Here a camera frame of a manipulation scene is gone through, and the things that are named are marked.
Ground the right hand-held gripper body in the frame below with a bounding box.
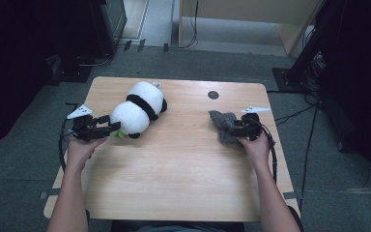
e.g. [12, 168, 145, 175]
[240, 105, 271, 142]

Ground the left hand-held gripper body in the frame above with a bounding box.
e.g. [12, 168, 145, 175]
[66, 103, 100, 142]

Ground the grey fuzzy cloth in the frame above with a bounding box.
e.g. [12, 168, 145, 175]
[208, 109, 244, 148]

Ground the panda plush toy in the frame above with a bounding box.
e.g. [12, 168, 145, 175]
[109, 80, 169, 140]

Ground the person's left hand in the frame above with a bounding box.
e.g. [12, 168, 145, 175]
[66, 136, 108, 169]

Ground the person's right hand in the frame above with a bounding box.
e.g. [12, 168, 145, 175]
[237, 131, 271, 165]

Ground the black flat stand base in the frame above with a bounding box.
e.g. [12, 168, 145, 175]
[46, 53, 94, 85]

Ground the black metal stand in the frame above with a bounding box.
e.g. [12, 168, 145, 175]
[271, 0, 339, 95]

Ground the black equipment cabinet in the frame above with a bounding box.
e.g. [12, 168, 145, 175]
[88, 0, 128, 59]

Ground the person's dark clothing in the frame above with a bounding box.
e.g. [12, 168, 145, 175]
[134, 223, 214, 232]

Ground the light wooden desk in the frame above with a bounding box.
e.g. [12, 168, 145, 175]
[177, 0, 324, 56]

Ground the left hand-held gripper black cable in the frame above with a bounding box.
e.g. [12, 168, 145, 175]
[58, 117, 78, 172]

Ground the hand-held gripper black cable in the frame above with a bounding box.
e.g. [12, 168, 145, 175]
[259, 122, 278, 185]
[58, 117, 78, 172]

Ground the right hand-held gripper black cable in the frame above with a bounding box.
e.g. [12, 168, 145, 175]
[259, 122, 278, 185]

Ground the black floor cable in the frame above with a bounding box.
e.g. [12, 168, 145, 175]
[273, 104, 318, 128]
[299, 104, 320, 212]

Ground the black hanging cable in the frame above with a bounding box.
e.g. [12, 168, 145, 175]
[177, 0, 199, 50]

